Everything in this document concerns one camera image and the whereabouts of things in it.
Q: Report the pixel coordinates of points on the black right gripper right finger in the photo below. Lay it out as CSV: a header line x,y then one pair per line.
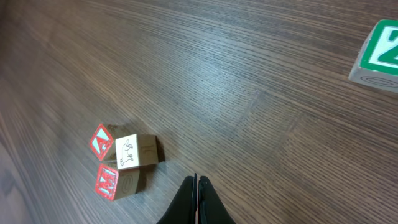
x,y
210,207

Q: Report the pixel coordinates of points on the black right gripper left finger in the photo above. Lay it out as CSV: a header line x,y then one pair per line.
x,y
183,208

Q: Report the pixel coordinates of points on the red letter M block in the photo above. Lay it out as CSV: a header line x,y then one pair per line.
x,y
113,184

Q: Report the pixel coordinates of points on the wooden block red picture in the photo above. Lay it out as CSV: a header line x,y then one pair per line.
x,y
136,150

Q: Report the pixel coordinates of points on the red letter A block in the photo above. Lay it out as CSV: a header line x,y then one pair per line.
x,y
103,142

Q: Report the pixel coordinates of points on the green letter Z block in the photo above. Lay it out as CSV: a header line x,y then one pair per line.
x,y
376,64

